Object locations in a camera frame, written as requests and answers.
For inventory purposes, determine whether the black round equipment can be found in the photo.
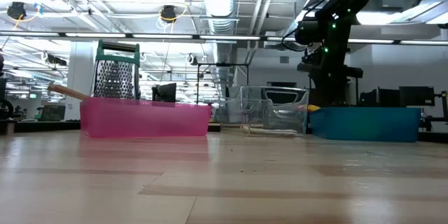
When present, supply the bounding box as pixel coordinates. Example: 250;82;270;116
0;97;15;120

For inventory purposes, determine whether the small black monitor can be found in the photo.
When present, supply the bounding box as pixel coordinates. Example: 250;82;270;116
151;82;178;104

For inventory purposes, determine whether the black monitor pair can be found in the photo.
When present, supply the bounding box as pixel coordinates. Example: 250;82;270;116
358;87;400;109

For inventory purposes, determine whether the black crossbar with light strips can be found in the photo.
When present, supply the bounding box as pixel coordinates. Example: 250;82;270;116
0;30;448;46

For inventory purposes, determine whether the vertical silver ventilation duct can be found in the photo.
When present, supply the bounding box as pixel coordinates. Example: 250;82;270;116
199;0;239;89

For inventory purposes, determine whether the clear plastic bin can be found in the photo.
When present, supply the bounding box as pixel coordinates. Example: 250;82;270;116
215;84;311;138

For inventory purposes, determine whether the black ceiling device yellow cable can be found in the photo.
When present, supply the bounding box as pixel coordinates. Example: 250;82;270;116
159;4;178;23

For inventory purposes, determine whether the wide black monitor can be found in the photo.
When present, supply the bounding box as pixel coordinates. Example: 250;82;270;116
398;85;436;107

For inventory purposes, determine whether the pink plastic bin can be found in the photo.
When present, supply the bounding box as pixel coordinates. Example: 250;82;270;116
79;97;213;139

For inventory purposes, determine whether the thin black frame stand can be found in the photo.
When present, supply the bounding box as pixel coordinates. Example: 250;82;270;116
196;62;250;105

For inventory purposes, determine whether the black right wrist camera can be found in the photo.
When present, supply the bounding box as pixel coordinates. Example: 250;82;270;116
294;20;318;46

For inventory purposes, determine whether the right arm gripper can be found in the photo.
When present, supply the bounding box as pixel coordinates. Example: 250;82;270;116
297;12;364;108

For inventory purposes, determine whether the steel box grater teal handle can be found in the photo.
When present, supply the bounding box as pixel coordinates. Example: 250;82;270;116
90;39;141;100

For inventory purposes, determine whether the grey spatula wooden handle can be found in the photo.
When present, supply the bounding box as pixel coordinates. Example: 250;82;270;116
47;83;90;102

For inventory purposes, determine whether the blue plastic bin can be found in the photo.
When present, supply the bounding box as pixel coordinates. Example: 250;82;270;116
309;106;422;144

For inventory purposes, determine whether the dark box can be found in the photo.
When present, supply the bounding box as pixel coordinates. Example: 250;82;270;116
34;103;67;123

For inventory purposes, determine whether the black ceiling device blue tag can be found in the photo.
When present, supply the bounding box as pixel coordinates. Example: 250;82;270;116
6;1;28;20

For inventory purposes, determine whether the pale-handled patterned knife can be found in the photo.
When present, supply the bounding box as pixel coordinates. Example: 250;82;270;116
244;127;295;134

